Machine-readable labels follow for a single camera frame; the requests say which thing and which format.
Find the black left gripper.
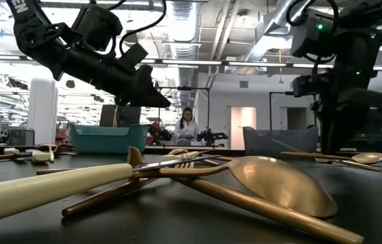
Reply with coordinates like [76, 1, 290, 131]
[54, 42, 173, 109]

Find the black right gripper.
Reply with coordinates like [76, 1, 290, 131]
[310, 63, 382, 155]

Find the black monitor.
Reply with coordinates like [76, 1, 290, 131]
[98, 104, 142, 128]

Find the red and black machine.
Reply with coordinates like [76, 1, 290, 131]
[146, 121, 173, 146]

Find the teal plastic bin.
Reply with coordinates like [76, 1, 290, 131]
[69, 123, 150, 155]

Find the person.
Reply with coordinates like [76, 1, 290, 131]
[173, 107, 199, 146]

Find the ceiling light strip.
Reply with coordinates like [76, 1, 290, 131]
[0, 54, 382, 72]

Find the dark grey plastic bin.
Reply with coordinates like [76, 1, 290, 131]
[242, 125, 319, 159]

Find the red cart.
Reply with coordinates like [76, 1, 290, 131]
[54, 120, 72, 146]

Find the white round pillar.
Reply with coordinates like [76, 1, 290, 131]
[27, 77, 59, 146]

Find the large gold spoon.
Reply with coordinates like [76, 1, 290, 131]
[128, 146, 365, 244]

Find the dark cabinet box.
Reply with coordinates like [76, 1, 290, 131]
[7, 128, 36, 147]

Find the yellow hanging cable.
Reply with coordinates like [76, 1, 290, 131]
[112, 104, 120, 128]

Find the black metal frame stand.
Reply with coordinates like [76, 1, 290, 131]
[158, 86, 211, 138]
[268, 90, 317, 131]

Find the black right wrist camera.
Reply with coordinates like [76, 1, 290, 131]
[291, 73, 331, 99]

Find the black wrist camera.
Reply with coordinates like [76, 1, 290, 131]
[291, 73, 331, 99]
[71, 3, 124, 52]

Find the silver ribbed ceiling duct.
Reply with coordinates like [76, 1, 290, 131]
[169, 0, 200, 106]

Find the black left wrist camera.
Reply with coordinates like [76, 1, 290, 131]
[71, 3, 124, 52]

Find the black table border frame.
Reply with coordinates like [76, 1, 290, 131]
[0, 144, 382, 163]

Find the large grey ceiling duct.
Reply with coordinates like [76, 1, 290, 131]
[245, 0, 297, 62]

